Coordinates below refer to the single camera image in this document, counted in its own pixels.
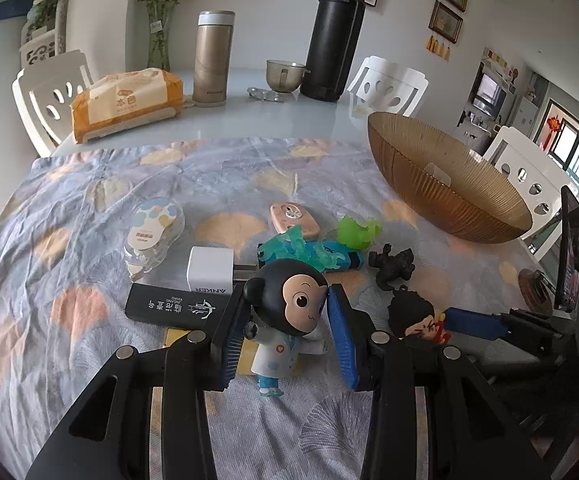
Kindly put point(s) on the monkey doll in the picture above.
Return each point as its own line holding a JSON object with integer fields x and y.
{"x": 289, "y": 305}

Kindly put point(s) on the amber ribbed glass bowl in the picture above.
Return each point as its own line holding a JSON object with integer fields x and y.
{"x": 449, "y": 190}

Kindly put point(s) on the teal translucent toy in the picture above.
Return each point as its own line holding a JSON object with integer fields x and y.
{"x": 289, "y": 249}

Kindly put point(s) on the clear oval tape case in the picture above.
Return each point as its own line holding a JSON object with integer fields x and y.
{"x": 154, "y": 235}

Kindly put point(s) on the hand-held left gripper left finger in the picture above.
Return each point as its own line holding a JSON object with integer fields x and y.
{"x": 233, "y": 332}

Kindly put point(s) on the white cabinet with television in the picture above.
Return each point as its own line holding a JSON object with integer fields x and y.
{"x": 489, "y": 95}

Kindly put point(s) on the orange tissue pack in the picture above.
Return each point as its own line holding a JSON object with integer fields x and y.
{"x": 124, "y": 102}

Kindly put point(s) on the red hanging ornament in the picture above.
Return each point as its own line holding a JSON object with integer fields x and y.
{"x": 553, "y": 127}

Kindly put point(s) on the white plastic chair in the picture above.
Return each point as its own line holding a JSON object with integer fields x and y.
{"x": 389, "y": 87}
{"x": 52, "y": 100}
{"x": 529, "y": 175}

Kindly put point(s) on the black standing phone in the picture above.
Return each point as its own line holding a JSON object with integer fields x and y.
{"x": 569, "y": 255}

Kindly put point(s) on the framed picture with tassels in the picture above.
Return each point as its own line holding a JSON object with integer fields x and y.
{"x": 445, "y": 22}

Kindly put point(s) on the white openwork shelf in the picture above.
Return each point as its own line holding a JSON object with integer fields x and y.
{"x": 42, "y": 35}

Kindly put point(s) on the white wall charger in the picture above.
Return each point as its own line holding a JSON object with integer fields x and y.
{"x": 209, "y": 270}

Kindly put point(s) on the black thermos bottle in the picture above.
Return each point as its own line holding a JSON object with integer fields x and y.
{"x": 332, "y": 40}

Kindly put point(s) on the leaf-print grey cloth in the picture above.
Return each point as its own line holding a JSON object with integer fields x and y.
{"x": 94, "y": 220}

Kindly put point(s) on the blue rectangular lighter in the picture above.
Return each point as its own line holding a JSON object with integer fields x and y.
{"x": 344, "y": 257}

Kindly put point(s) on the brown round coaster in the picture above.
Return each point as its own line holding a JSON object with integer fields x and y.
{"x": 534, "y": 287}

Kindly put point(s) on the yellow flat packet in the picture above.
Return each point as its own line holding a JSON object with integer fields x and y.
{"x": 247, "y": 360}

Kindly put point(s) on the smoky glass cup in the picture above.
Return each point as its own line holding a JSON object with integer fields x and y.
{"x": 282, "y": 76}

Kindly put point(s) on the glass vase with flowers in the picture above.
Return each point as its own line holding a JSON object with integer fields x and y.
{"x": 162, "y": 25}

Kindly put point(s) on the gold thermos bottle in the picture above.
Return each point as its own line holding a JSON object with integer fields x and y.
{"x": 212, "y": 60}

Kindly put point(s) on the green translucent toy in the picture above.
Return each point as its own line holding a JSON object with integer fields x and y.
{"x": 357, "y": 232}

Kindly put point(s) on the pink oval gadget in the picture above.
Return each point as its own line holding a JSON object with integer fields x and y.
{"x": 289, "y": 215}

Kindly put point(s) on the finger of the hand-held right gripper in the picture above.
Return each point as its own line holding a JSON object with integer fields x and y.
{"x": 519, "y": 370}
{"x": 474, "y": 324}

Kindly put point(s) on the small shiny metal item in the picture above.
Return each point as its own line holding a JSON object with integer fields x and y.
{"x": 264, "y": 95}

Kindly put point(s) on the black dinosaur figure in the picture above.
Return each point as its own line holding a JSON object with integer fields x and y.
{"x": 394, "y": 267}

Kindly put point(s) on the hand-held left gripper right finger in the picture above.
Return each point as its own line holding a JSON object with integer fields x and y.
{"x": 342, "y": 340}

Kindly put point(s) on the black rectangular box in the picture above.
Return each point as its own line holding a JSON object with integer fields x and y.
{"x": 169, "y": 305}

